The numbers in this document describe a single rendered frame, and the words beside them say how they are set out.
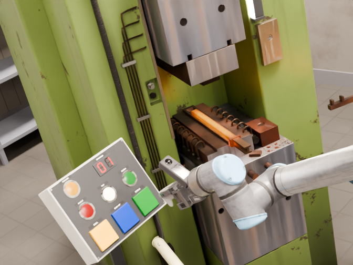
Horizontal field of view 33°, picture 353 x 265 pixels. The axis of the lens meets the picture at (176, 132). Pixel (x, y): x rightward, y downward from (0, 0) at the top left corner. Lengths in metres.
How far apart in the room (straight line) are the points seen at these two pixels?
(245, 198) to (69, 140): 1.20
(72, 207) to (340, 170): 0.84
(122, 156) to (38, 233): 2.05
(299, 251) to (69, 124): 1.13
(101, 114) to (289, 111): 0.83
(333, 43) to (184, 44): 2.89
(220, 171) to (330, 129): 2.77
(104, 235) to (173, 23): 0.74
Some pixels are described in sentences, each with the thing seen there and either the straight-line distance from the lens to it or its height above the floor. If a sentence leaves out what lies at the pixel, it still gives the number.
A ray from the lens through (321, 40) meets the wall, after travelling 4.94.
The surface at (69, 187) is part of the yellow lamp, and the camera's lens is 1.94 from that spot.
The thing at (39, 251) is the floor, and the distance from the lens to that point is 3.87.
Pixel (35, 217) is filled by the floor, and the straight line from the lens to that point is 4.21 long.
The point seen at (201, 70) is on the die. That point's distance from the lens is 2.16.
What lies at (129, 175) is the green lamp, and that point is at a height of 1.10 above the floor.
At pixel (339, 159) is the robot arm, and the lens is 1.56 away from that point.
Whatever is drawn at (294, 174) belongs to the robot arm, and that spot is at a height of 1.19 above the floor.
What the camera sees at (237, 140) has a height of 1.01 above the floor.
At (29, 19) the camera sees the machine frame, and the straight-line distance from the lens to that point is 2.52.
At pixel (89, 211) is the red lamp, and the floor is 1.09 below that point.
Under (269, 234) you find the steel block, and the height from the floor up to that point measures 0.56.
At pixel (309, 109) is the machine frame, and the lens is 2.65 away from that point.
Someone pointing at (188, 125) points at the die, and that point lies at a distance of 2.52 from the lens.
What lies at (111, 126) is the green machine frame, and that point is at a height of 1.18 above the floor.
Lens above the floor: 2.09
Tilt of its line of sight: 26 degrees down
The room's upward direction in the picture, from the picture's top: 14 degrees counter-clockwise
